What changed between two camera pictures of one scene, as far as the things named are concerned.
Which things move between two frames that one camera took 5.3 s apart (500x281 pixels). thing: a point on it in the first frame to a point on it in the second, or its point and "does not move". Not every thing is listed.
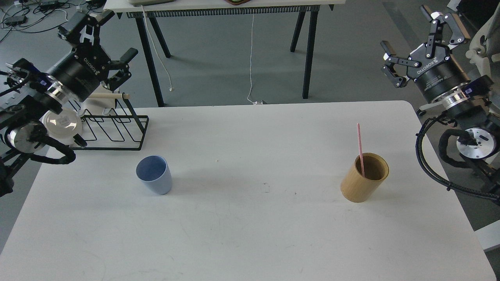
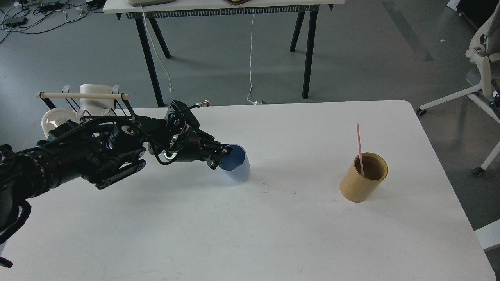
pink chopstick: x=361 y=151 does not move
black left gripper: x=83 y=69 to x=190 y=143
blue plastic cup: x=153 y=171 to x=236 y=164
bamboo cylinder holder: x=356 y=188 does not move
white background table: x=154 y=9 does not move
